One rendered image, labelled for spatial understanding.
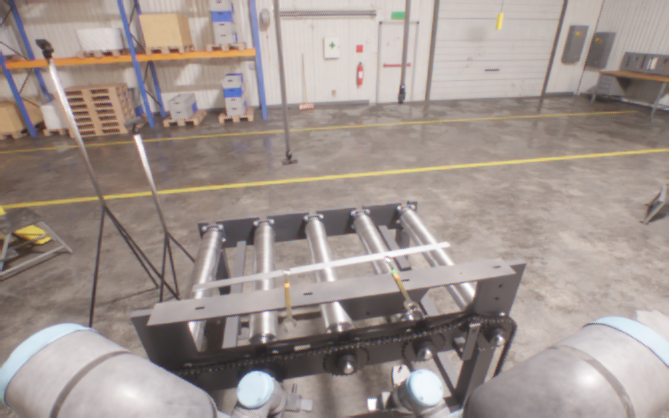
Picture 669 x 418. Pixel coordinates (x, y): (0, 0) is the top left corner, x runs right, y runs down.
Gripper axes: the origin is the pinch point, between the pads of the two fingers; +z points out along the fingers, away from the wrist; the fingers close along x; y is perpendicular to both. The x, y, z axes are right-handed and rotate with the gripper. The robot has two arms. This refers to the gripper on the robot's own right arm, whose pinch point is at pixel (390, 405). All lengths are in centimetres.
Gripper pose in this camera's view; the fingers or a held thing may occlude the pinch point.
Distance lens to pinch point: 131.5
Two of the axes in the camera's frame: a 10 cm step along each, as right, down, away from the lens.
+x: 9.8, 0.1, 1.9
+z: -1.5, 6.2, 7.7
